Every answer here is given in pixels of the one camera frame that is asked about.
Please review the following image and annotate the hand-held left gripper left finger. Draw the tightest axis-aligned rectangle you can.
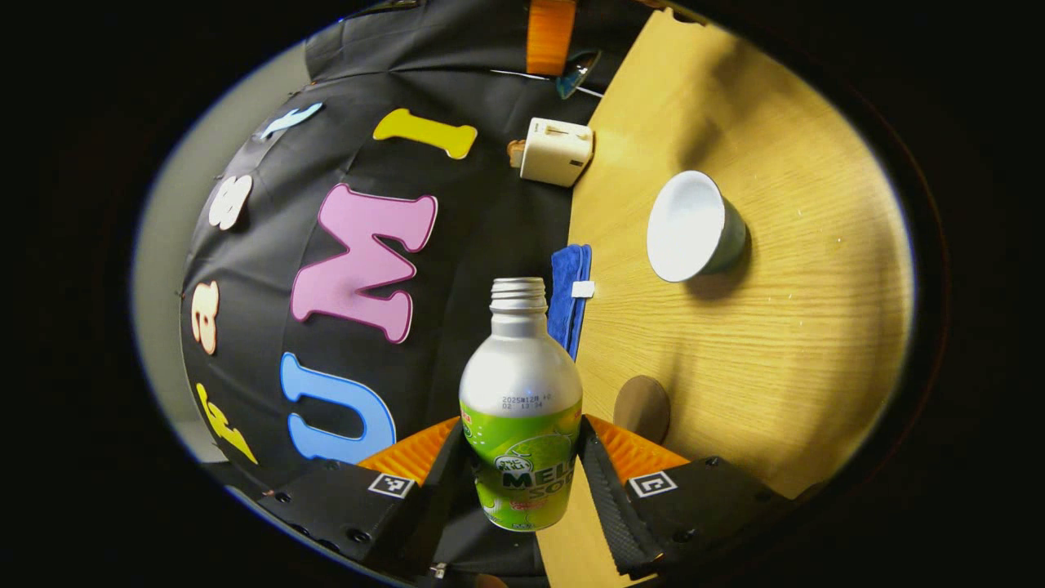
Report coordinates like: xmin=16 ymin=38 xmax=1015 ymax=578
xmin=260 ymin=416 xmax=481 ymax=586

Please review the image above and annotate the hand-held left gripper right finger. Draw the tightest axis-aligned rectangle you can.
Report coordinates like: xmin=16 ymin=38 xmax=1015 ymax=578
xmin=577 ymin=413 xmax=790 ymax=581

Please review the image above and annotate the dark blue teacup lid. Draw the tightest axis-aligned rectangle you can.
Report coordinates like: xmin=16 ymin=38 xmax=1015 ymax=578
xmin=556 ymin=50 xmax=603 ymax=101

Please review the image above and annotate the brown round coaster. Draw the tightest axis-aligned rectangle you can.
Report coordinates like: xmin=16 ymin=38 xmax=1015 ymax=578
xmin=612 ymin=374 xmax=672 ymax=446

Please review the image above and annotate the silver green water bottle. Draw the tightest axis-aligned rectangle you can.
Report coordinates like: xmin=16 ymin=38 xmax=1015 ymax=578
xmin=458 ymin=277 xmax=585 ymax=533

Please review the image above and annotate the white toaster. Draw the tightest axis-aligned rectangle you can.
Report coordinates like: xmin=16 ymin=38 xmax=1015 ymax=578
xmin=519 ymin=117 xmax=595 ymax=189

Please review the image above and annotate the black backdrop cloth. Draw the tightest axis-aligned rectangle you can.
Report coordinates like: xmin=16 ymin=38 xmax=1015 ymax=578
xmin=179 ymin=0 xmax=656 ymax=579

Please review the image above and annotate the blue folded towel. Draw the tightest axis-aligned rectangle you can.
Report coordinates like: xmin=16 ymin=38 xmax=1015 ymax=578
xmin=546 ymin=243 xmax=594 ymax=362

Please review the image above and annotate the white cable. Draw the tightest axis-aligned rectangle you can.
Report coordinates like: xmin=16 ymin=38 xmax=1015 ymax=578
xmin=488 ymin=68 xmax=607 ymax=100

